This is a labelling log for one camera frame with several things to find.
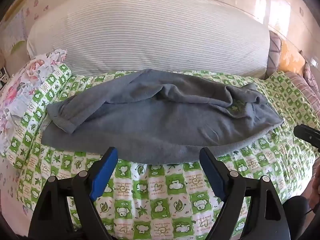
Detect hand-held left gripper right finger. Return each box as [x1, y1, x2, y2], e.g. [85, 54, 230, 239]
[199, 147, 292, 240]

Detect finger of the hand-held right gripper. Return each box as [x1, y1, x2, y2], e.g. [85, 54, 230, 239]
[294, 124, 320, 153]

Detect floral ruffled pillow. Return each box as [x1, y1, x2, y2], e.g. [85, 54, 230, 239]
[0, 49, 68, 154]

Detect orange pillow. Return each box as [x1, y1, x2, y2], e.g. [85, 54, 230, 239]
[279, 40, 307, 77]

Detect grey pink patterned pillow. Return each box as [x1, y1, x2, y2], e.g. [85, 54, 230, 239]
[266, 31, 283, 77]

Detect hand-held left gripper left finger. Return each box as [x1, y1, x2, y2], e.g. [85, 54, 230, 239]
[29, 147, 118, 240]

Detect pink plaid cloth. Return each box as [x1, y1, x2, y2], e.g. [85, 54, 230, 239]
[285, 71, 320, 112]

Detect white flowered bed sheet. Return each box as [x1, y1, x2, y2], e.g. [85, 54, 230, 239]
[0, 152, 27, 220]

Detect folded green printed quilt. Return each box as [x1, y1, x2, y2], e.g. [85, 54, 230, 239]
[15, 64, 73, 140]

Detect grey pants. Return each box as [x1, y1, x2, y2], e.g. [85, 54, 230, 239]
[41, 69, 284, 165]

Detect person's dark clothed leg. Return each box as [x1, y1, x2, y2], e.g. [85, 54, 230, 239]
[282, 196, 312, 240]

